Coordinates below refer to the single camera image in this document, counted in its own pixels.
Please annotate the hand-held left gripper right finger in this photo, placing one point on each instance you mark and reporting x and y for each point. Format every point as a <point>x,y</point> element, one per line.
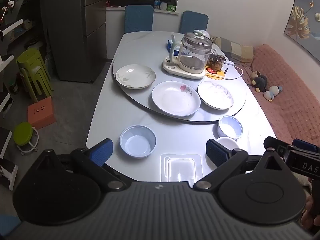
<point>218,153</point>

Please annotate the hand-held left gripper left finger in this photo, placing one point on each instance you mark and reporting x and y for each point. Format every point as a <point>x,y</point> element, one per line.
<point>101,152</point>

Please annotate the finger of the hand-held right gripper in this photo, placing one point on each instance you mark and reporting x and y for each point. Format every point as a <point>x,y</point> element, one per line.
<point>305,143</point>
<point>273,142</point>

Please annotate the small blue white bowl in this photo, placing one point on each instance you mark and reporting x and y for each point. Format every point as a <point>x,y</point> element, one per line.
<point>230,127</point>

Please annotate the white plate grey branch print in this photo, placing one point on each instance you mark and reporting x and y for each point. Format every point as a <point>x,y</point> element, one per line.
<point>215,96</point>

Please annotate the white plate pink flower print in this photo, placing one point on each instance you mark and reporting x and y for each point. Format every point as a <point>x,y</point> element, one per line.
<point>172,100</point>

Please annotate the white plate grey flower print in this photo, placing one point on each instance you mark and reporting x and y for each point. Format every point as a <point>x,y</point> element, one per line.
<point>136,77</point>

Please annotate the person's right hand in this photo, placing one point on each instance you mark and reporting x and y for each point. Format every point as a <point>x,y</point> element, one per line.
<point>308,210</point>

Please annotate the large light blue bowl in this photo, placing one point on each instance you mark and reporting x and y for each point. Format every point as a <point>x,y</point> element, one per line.
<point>137,142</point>

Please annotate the clear plastic tray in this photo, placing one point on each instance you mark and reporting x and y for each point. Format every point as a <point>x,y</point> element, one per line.
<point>180,167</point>

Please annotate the pink covered sofa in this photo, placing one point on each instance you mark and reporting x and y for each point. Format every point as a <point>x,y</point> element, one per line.
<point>287,100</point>

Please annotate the blue penguin plush toy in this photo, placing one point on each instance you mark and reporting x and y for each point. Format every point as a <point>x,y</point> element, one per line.
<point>272,92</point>

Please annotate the dark mouse plush toy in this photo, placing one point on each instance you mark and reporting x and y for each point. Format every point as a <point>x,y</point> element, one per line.
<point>260,81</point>

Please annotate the orange cardboard box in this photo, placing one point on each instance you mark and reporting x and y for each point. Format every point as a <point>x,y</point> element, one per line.
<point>41,112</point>

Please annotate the yellow scalloped mat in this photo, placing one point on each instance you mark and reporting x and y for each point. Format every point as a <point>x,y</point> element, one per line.
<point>221,75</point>

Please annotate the small round green stool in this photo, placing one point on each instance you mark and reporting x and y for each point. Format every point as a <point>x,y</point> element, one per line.
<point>23,132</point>

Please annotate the red round coaster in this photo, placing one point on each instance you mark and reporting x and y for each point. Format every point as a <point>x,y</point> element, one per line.
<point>210,70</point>

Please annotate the brown toad figurine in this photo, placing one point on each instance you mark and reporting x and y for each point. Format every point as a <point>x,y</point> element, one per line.
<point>218,62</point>

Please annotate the cream kettle base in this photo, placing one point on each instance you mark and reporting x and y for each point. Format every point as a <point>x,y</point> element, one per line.
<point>172,66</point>

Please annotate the plaid cushion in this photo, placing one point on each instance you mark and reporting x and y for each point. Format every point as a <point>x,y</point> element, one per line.
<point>235,48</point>

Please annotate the glass electric kettle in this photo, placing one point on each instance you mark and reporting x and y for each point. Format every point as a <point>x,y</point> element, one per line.
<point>192,52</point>

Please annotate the stack of green stools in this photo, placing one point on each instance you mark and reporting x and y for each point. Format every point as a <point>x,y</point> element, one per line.
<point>32,65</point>

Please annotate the grey round turntable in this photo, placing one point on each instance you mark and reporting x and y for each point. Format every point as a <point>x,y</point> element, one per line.
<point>145,50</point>

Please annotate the blue box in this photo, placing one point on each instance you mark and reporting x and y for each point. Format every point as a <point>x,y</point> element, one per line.
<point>170,47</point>

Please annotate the blue chair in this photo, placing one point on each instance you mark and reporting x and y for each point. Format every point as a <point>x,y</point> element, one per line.
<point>193,21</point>
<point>8,223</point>
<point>138,18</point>

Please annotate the grey refrigerator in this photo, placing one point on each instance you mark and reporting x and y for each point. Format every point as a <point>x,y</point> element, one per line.
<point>72,35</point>

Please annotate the green container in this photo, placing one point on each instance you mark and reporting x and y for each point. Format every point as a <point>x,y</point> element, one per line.
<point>171,7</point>

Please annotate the white cup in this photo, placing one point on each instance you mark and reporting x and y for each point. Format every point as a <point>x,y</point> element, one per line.
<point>163,6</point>

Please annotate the clear water bottle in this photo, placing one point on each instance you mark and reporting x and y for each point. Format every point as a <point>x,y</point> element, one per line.
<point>157,1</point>

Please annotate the gold leaf wall painting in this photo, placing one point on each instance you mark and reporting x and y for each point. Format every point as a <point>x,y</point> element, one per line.
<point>302,17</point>

